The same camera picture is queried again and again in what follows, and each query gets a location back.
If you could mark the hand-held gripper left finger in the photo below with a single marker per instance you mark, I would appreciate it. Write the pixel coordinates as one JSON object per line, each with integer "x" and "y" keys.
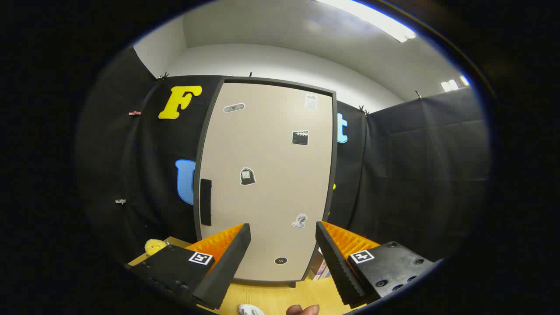
{"x": 227, "y": 271}

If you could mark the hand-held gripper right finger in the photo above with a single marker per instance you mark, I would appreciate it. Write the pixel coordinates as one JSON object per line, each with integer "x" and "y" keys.
{"x": 339, "y": 271}

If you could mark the yellow plush toy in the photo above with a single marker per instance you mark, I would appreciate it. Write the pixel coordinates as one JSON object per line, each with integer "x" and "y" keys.
{"x": 154, "y": 246}

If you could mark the black backdrop cloth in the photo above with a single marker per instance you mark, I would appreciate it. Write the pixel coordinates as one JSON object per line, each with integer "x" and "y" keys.
{"x": 393, "y": 175}

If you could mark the dark grey shoe cabinet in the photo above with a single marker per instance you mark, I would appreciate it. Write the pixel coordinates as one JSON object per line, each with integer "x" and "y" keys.
{"x": 334, "y": 131}

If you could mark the white shoe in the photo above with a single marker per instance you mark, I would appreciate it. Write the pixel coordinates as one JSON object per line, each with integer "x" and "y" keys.
{"x": 250, "y": 310}

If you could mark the beige shoe cabinet door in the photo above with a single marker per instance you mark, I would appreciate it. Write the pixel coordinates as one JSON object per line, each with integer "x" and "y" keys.
{"x": 262, "y": 175}

